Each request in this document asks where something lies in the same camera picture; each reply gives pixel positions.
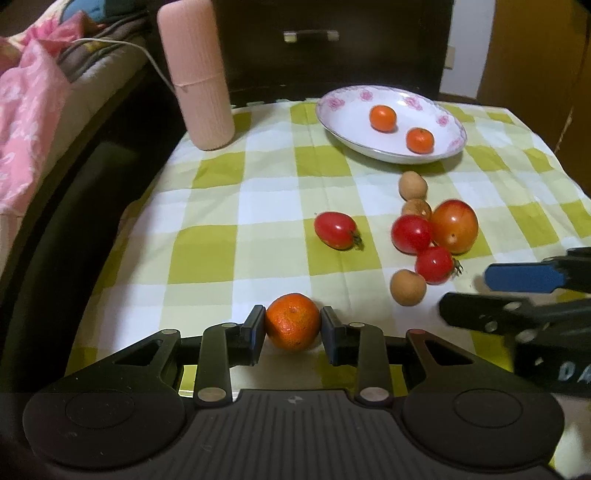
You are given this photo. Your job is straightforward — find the small orange mandarin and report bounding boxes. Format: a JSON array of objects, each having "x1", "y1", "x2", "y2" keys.
[{"x1": 264, "y1": 293, "x2": 321, "y2": 352}]

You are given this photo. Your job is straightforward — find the red cherry tomato with stem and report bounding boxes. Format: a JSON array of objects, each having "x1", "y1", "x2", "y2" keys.
[{"x1": 415, "y1": 246, "x2": 463, "y2": 285}]

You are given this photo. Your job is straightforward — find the large red orange tomato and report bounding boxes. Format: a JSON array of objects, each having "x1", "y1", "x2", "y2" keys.
[{"x1": 430, "y1": 199, "x2": 479, "y2": 255}]

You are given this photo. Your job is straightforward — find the oblong red cherry tomato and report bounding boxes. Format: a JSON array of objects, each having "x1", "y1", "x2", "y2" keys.
[{"x1": 314, "y1": 211, "x2": 363, "y2": 251}]

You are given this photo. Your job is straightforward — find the round red cherry tomato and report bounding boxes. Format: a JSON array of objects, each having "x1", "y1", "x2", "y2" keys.
[{"x1": 391, "y1": 215, "x2": 433, "y2": 255}]

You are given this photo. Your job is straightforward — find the green white checkered tablecloth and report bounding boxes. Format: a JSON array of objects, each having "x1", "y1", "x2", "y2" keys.
[{"x1": 79, "y1": 103, "x2": 590, "y2": 356}]

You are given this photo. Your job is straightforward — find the orange mandarin right in plate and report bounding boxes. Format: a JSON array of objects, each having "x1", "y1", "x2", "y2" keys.
[{"x1": 406, "y1": 127, "x2": 435, "y2": 155}]

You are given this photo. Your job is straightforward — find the orange mandarin in plate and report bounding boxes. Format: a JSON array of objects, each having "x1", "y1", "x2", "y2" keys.
[
  {"x1": 369, "y1": 105, "x2": 398, "y2": 133},
  {"x1": 406, "y1": 127, "x2": 435, "y2": 155}
]

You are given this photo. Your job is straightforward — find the brown wooden wardrobe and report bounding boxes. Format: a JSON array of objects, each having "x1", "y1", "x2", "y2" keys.
[{"x1": 478, "y1": 1, "x2": 590, "y2": 193}]

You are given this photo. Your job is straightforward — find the orange mandarin far in plate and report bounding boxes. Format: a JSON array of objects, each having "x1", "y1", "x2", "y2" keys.
[{"x1": 369, "y1": 105, "x2": 398, "y2": 133}]

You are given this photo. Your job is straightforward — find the white floral plate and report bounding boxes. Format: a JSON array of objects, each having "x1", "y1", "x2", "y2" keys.
[{"x1": 315, "y1": 85, "x2": 468, "y2": 165}]

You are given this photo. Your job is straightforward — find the dark wooden nightstand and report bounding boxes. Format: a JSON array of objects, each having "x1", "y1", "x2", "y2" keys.
[{"x1": 213, "y1": 0, "x2": 454, "y2": 106}]

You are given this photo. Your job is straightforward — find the grey striped mattress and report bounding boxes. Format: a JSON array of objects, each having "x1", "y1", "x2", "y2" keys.
[{"x1": 41, "y1": 13, "x2": 150, "y2": 177}]

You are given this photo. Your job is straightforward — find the pink floral blanket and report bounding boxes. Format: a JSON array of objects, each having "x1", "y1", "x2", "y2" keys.
[{"x1": 0, "y1": 0, "x2": 105, "y2": 278}]

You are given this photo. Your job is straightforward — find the pink ribbed cylinder container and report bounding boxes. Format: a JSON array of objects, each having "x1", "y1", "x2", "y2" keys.
[{"x1": 157, "y1": 1, "x2": 235, "y2": 150}]

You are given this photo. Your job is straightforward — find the blue cloth on bed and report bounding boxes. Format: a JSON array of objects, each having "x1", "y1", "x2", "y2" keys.
[{"x1": 59, "y1": 0, "x2": 160, "y2": 24}]

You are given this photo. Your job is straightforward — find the wall power socket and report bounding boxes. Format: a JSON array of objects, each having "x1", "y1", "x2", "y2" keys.
[{"x1": 444, "y1": 45, "x2": 456, "y2": 70}]

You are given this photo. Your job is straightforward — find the silver drawer handle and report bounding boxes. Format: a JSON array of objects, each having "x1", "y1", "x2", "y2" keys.
[{"x1": 283, "y1": 29, "x2": 339, "y2": 44}]

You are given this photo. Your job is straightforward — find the white charging cable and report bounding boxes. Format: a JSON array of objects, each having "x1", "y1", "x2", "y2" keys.
[{"x1": 57, "y1": 37, "x2": 177, "y2": 93}]

